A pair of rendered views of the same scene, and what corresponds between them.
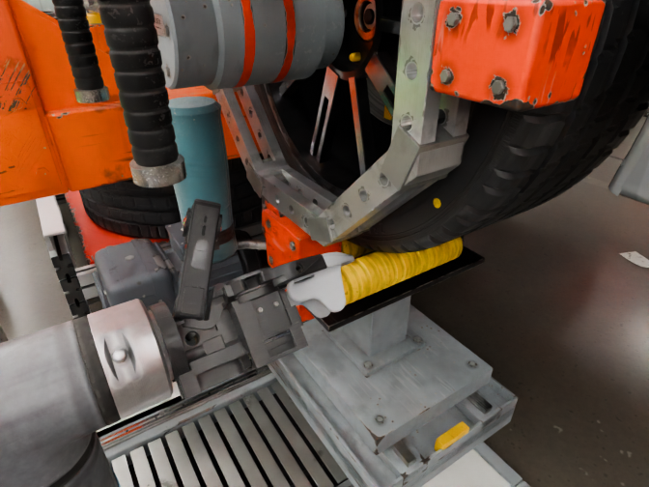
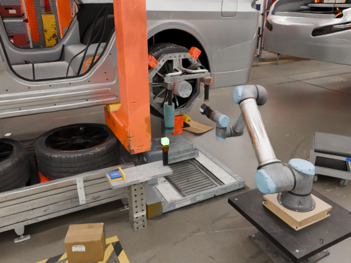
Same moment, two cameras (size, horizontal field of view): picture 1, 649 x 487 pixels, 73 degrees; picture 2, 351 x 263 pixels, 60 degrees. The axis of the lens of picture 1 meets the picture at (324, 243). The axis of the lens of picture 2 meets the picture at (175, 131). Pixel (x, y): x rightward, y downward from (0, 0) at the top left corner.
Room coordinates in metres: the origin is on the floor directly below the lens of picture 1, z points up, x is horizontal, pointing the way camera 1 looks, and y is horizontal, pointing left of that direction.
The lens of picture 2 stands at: (0.35, 2.61, 1.53)
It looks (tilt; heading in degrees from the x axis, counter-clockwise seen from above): 23 degrees down; 276
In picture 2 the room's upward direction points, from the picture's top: straight up
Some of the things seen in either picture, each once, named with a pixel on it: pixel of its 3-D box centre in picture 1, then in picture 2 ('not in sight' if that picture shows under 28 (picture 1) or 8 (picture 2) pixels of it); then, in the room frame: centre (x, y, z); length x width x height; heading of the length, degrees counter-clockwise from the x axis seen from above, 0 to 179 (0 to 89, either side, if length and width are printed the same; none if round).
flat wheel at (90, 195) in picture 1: (186, 158); (79, 150); (1.38, 0.45, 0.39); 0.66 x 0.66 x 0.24
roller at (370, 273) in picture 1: (396, 263); (182, 116); (0.58, -0.11, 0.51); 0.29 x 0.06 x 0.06; 123
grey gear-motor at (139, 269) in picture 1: (204, 294); (149, 157); (0.83, 0.28, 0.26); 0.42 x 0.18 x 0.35; 123
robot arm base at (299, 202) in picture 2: not in sight; (296, 194); (-0.23, 0.95, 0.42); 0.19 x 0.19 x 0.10
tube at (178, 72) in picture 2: not in sight; (171, 68); (0.64, 0.19, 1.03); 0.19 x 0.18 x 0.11; 123
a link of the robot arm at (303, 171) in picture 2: not in sight; (299, 175); (-0.22, 0.95, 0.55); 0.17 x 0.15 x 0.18; 21
